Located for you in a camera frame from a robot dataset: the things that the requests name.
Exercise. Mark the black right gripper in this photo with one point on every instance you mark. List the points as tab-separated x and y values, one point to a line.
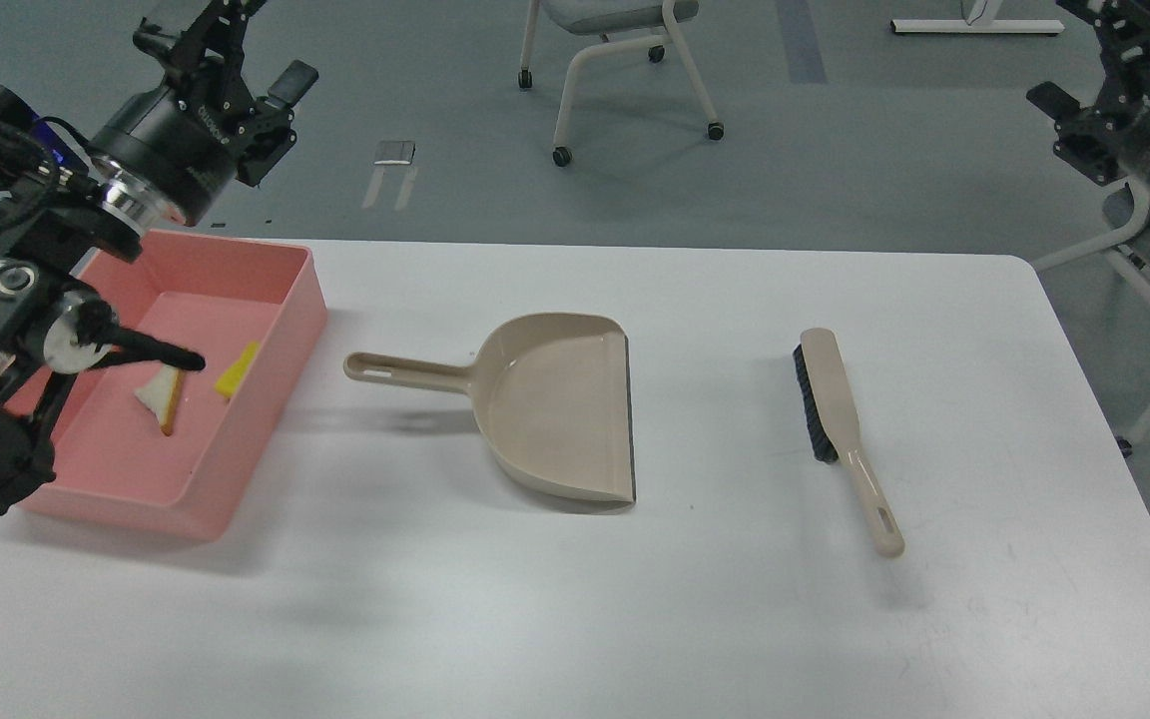
1108	139

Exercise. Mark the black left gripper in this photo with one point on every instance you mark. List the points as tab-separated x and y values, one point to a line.
203	126

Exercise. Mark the yellow sponge piece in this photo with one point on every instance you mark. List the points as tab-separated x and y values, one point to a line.
229	381

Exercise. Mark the bread slice piece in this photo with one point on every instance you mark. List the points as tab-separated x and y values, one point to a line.
161	397

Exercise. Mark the beige hand brush black bristles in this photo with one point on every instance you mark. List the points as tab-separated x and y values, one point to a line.
833	427

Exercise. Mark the beige plastic dustpan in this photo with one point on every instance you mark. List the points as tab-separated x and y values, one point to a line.
551	396

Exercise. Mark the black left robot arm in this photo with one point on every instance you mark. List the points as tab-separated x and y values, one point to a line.
55	207

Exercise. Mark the pink plastic bin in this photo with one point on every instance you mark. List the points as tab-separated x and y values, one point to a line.
211	295

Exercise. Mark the metal floor plate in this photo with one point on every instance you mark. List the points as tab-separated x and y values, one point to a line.
394	153

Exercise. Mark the white desk base bar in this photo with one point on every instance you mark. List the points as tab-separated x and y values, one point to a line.
977	27

